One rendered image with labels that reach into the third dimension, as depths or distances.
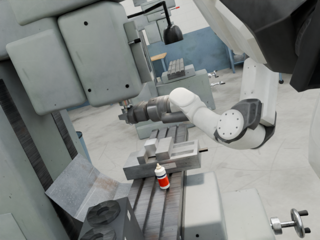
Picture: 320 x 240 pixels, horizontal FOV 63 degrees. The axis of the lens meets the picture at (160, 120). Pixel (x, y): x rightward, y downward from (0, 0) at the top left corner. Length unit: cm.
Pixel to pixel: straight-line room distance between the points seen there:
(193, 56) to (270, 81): 680
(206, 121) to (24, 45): 62
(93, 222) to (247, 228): 64
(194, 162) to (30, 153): 65
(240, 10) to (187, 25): 698
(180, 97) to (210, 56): 667
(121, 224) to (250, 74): 50
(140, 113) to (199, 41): 657
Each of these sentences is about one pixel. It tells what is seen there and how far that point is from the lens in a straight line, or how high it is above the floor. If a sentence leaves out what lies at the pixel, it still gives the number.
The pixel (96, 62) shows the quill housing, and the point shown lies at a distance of 89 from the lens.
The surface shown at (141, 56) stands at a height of 143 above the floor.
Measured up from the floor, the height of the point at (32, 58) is 153.
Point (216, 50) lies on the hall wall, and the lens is 749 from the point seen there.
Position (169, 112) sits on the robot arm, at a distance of 89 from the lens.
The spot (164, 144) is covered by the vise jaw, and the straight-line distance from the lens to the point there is 121.
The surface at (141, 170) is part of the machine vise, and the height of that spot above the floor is 95.
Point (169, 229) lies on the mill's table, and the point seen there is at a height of 90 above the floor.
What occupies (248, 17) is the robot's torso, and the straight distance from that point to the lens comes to 44.
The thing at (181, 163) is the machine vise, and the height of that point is 94.
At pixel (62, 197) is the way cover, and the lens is 115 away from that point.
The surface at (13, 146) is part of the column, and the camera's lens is 103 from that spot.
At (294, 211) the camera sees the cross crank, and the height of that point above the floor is 66.
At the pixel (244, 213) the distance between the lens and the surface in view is 121.
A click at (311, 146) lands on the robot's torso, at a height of 127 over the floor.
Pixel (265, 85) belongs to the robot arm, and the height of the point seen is 130.
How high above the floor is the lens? 150
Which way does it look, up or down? 18 degrees down
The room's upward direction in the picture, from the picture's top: 18 degrees counter-clockwise
